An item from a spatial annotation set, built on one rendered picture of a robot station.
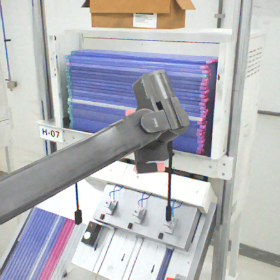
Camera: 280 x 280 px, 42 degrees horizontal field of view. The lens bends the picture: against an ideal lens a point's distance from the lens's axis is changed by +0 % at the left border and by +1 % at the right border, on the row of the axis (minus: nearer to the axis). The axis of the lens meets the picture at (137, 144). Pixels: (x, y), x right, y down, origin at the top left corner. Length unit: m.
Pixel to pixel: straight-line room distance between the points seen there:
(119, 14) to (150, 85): 0.90
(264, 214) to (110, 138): 2.35
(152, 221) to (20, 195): 0.73
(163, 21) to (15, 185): 1.07
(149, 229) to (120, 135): 0.64
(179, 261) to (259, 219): 1.75
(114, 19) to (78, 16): 1.61
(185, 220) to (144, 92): 0.58
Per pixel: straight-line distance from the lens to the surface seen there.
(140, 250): 1.24
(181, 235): 1.15
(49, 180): 0.53
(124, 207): 1.24
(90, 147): 0.56
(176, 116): 0.66
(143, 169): 0.75
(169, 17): 1.46
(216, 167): 1.12
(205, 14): 2.63
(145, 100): 0.67
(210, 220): 1.19
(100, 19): 1.60
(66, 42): 1.37
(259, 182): 2.75
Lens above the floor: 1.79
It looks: 20 degrees down
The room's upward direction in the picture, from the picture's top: straight up
